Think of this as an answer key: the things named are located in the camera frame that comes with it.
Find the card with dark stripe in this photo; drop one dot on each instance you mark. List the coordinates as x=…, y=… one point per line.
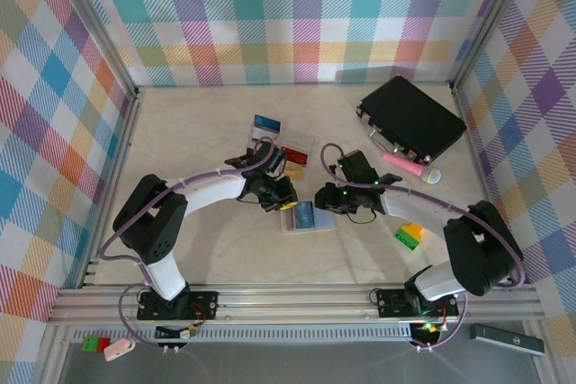
x=290, y=220

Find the tan card holder clear sleeves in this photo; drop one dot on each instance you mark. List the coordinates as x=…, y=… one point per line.
x=324, y=222

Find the blue card white print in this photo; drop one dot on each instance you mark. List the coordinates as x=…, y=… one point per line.
x=305, y=215

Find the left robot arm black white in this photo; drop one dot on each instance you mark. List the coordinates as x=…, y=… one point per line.
x=148, y=222

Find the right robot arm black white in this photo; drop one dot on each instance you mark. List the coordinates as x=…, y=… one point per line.
x=481, y=249

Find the gold card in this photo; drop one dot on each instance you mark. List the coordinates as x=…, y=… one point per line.
x=294, y=172

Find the red card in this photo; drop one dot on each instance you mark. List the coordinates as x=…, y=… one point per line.
x=297, y=155

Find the white silver card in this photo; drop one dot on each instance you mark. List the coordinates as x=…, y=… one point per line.
x=263, y=136

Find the clear acrylic card organizer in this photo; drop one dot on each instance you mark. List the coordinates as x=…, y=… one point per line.
x=310, y=141

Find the plain blue card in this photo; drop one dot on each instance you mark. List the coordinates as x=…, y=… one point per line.
x=267, y=122

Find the pink toy microphone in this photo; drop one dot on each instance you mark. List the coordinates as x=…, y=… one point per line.
x=405, y=166

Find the green yellow toy brick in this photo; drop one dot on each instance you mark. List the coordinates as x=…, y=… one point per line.
x=409, y=236

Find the black briefcase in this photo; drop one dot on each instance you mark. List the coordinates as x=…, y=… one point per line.
x=411, y=114

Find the small black controller board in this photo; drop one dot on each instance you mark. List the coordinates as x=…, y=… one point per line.
x=175, y=332
x=427, y=332

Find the black flat bar device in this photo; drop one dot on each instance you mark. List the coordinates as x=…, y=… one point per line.
x=504, y=339

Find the pink eraser block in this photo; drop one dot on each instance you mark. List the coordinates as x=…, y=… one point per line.
x=119, y=350

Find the green red toy block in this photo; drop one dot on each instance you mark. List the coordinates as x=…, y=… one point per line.
x=94, y=344

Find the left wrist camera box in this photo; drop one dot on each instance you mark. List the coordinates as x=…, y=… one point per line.
x=276, y=160

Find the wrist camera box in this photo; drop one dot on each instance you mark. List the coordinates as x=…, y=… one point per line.
x=276, y=160
x=357, y=167

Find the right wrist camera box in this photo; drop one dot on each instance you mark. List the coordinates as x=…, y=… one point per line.
x=357, y=167

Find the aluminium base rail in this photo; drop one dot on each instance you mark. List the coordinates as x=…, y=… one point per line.
x=292, y=307

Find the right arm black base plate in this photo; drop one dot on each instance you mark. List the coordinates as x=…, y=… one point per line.
x=387, y=303

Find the aluminium table edge rail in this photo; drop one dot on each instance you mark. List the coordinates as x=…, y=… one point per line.
x=483, y=186
x=127, y=132

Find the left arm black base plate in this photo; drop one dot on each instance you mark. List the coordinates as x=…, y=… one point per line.
x=204, y=305

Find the aluminium frame post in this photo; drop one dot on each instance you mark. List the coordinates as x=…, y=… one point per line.
x=95, y=20
x=488, y=20

